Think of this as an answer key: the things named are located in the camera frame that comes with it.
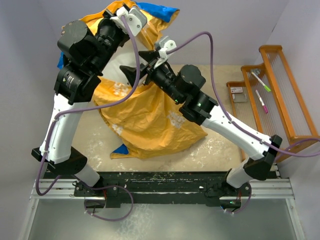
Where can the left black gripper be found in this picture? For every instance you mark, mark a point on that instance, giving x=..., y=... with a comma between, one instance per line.
x=105, y=20

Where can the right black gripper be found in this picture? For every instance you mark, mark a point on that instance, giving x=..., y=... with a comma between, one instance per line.
x=151, y=57

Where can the blue cartoon pillowcase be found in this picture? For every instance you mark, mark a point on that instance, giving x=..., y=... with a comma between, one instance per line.
x=147, y=121

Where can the white pillow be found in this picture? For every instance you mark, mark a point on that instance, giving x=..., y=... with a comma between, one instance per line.
x=124, y=56

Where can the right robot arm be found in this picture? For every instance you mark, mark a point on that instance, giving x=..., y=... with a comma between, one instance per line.
x=184, y=88

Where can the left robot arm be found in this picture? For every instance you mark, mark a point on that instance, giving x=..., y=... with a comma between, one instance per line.
x=85, y=55

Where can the green cap marker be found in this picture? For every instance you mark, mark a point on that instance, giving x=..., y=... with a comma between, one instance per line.
x=261, y=82

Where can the wooden tiered rack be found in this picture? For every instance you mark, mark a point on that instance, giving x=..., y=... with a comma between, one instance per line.
x=288, y=116

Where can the pink cap marker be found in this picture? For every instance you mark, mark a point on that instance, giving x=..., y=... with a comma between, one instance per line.
x=262, y=102

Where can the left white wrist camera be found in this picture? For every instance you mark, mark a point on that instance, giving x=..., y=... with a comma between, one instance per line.
x=130, y=18

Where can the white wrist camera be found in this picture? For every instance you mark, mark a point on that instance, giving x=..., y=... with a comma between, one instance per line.
x=130, y=18
x=162, y=46

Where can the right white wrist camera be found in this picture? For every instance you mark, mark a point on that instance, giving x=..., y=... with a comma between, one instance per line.
x=162, y=46

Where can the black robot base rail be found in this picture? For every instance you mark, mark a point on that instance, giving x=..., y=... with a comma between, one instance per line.
x=164, y=187

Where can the aluminium frame rail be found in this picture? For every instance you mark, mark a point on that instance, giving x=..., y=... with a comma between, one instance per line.
x=268, y=189

